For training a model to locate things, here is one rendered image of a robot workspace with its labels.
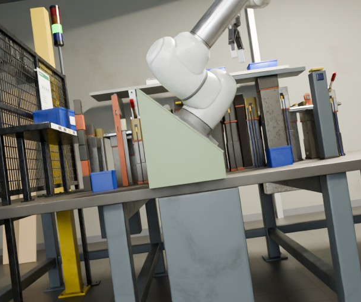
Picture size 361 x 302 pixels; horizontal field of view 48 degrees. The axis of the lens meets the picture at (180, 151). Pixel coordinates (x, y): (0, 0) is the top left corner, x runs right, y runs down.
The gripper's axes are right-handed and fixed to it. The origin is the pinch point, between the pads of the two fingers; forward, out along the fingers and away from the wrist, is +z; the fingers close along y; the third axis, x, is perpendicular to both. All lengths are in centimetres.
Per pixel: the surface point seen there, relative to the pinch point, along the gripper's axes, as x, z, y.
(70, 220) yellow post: 137, 77, 22
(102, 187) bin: 61, 55, -44
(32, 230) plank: 275, 96, 125
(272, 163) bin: -11, 55, -11
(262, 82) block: -10.2, 14.8, 0.7
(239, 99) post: 4.5, 19.6, 8.8
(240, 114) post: 5.4, 27.5, 8.8
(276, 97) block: -15.6, 22.8, 3.6
